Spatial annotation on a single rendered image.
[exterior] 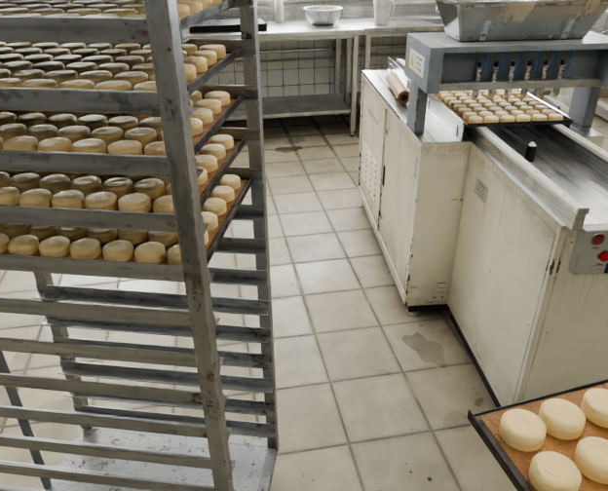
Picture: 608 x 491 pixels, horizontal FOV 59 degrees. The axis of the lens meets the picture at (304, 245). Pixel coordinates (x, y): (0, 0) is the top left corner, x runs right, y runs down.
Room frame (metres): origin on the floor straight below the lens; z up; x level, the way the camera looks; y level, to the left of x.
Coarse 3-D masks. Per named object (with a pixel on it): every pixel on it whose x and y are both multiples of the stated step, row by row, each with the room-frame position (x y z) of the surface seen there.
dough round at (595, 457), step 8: (584, 440) 0.41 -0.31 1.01; (592, 440) 0.41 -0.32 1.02; (600, 440) 0.41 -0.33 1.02; (576, 448) 0.41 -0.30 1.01; (584, 448) 0.40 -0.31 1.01; (592, 448) 0.40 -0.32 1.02; (600, 448) 0.40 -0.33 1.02; (576, 456) 0.40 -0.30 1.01; (584, 456) 0.39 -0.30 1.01; (592, 456) 0.39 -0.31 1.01; (600, 456) 0.39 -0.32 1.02; (576, 464) 0.40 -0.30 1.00; (584, 464) 0.39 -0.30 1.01; (592, 464) 0.38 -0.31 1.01; (600, 464) 0.38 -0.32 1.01; (584, 472) 0.38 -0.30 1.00; (592, 472) 0.38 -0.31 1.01; (600, 472) 0.37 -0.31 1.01; (600, 480) 0.37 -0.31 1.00
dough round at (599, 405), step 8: (592, 392) 0.49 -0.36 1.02; (600, 392) 0.49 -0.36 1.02; (584, 400) 0.47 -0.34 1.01; (592, 400) 0.47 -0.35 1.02; (600, 400) 0.47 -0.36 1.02; (584, 408) 0.47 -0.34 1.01; (592, 408) 0.46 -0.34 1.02; (600, 408) 0.46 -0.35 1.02; (592, 416) 0.46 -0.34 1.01; (600, 416) 0.45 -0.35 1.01; (600, 424) 0.45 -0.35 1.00
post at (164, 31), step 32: (160, 0) 0.68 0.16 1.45; (160, 32) 0.68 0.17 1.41; (160, 64) 0.68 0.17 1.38; (160, 96) 0.68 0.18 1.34; (192, 160) 0.69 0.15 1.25; (192, 192) 0.68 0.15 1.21; (192, 224) 0.68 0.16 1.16; (192, 256) 0.68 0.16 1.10; (192, 288) 0.68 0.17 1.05; (192, 320) 0.68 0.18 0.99; (224, 416) 0.70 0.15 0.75; (224, 448) 0.68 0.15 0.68; (224, 480) 0.68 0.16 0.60
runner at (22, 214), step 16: (0, 208) 0.75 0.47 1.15; (16, 208) 0.75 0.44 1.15; (32, 208) 0.74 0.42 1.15; (48, 208) 0.74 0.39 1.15; (64, 208) 0.74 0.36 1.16; (80, 208) 0.74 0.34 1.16; (48, 224) 0.74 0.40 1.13; (64, 224) 0.74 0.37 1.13; (80, 224) 0.73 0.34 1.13; (96, 224) 0.73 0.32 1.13; (112, 224) 0.73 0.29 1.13; (128, 224) 0.72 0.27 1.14; (144, 224) 0.72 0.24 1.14; (160, 224) 0.72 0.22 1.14; (208, 224) 0.73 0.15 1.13
